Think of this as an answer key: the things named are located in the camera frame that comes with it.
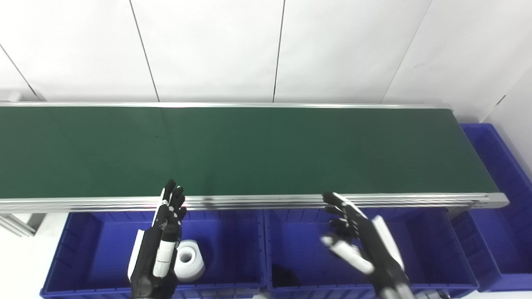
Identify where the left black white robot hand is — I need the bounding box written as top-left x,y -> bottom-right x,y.
128,179 -> 187,299

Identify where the black plastic part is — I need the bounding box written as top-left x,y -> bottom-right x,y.
272,264 -> 302,288

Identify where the aluminium conveyor support leg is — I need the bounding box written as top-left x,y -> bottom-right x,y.
0,213 -> 46,238

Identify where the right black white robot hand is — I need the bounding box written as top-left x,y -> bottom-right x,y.
320,192 -> 411,290

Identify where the green conveyor belt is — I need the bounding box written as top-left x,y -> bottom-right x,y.
0,102 -> 510,215
0,106 -> 499,199

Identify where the blue plastic bin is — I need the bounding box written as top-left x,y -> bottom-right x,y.
40,210 -> 266,299
451,123 -> 532,292
264,208 -> 479,299

